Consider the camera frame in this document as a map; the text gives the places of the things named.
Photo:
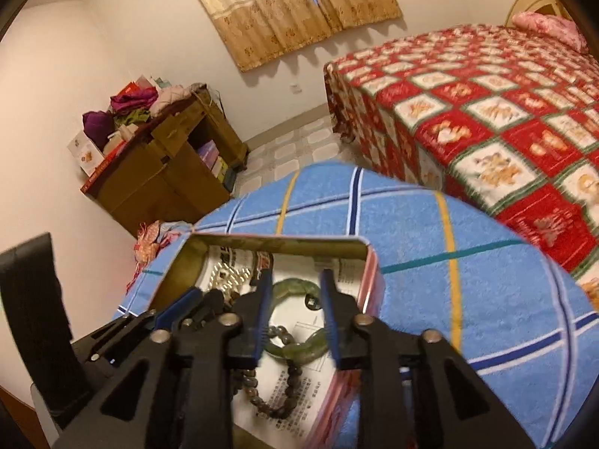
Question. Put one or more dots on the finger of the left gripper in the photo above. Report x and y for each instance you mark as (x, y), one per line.
(171, 317)
(202, 309)

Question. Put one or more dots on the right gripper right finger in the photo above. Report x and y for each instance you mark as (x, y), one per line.
(416, 391)

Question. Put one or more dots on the white printed box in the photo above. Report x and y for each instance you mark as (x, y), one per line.
(85, 153)

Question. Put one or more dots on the beige window curtain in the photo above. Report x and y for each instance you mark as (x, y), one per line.
(257, 32)

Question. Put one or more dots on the green jade bangle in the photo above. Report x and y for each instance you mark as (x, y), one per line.
(297, 334)

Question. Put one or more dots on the brown wooden desk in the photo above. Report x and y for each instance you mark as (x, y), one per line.
(160, 175)

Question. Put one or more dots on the red patterned bed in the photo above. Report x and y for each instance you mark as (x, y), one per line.
(501, 118)

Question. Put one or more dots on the pink pillow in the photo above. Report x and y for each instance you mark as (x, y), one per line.
(560, 29)

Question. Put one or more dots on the blue plaid table cloth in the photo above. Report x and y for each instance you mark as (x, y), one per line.
(528, 328)

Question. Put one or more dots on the clothes pile on floor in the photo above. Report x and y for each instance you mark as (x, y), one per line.
(151, 240)

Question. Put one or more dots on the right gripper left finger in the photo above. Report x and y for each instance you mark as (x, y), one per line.
(174, 390)

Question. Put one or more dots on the clothes pile on desk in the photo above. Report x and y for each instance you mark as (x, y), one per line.
(133, 106)

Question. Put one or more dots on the printed paper in tin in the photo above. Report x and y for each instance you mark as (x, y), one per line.
(297, 398)

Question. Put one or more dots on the wooden headboard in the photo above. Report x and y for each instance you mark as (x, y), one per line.
(545, 7)

